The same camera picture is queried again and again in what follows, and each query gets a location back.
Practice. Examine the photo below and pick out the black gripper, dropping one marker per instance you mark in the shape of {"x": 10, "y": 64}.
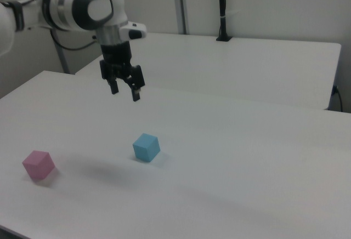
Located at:
{"x": 116, "y": 58}

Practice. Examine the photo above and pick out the blue cube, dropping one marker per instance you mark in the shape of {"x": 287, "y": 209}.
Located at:
{"x": 145, "y": 148}

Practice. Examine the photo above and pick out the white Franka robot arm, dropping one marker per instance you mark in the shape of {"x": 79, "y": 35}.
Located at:
{"x": 82, "y": 6}

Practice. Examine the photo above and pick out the pink cube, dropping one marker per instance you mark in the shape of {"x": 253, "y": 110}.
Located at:
{"x": 38, "y": 165}

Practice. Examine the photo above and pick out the white side table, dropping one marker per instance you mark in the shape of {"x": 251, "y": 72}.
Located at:
{"x": 233, "y": 66}

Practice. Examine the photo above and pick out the grey metal frame post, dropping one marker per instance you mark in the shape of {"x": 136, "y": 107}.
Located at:
{"x": 62, "y": 58}
{"x": 181, "y": 3}

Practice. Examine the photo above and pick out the black camera pole with base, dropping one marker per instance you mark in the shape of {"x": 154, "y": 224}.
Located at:
{"x": 223, "y": 8}

